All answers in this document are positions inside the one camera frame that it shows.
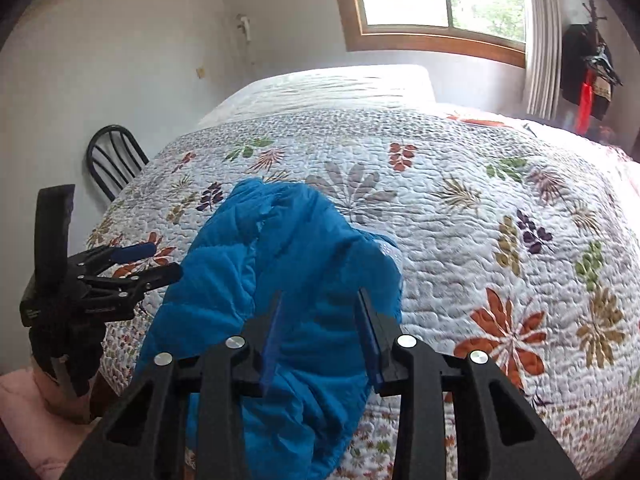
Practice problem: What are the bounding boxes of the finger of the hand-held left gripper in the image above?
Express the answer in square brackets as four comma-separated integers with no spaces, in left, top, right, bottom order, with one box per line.
[75,242,157,276]
[80,262,183,302]

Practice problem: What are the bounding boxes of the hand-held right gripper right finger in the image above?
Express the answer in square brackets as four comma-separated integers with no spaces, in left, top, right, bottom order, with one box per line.
[356,289,583,480]

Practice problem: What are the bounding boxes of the blue quilted jacket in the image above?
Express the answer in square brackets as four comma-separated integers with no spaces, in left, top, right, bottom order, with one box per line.
[137,177,403,480]

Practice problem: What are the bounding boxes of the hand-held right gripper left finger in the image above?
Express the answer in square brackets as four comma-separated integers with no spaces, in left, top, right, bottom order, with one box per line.
[60,291,286,480]

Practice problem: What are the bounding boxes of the person's left hand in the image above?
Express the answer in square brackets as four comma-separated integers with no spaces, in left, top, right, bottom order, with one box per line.
[30,322,107,396]

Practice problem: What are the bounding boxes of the leaf print quilted bedspread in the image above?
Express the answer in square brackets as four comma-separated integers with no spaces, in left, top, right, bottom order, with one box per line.
[87,107,640,480]

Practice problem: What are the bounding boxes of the red hanging cloth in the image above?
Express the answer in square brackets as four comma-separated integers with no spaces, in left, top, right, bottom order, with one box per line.
[575,82,594,134]

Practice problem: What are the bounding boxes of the white pleated curtain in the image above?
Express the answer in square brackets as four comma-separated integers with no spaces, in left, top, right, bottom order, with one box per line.
[522,0,565,120]

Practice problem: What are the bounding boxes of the black metal chair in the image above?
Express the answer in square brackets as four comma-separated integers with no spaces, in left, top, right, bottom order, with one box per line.
[86,125,151,203]

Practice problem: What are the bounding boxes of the coat rack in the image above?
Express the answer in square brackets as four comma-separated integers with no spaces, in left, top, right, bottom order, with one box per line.
[581,0,608,28]

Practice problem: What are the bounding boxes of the person's left forearm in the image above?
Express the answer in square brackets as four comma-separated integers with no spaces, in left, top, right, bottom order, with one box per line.
[0,367,103,480]

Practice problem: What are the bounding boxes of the dark hanging clothes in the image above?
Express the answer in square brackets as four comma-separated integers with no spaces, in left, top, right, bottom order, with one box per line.
[560,24,623,122]

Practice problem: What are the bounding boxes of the black clothes hangers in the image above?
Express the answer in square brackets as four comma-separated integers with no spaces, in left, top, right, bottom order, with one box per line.
[582,45,624,87]

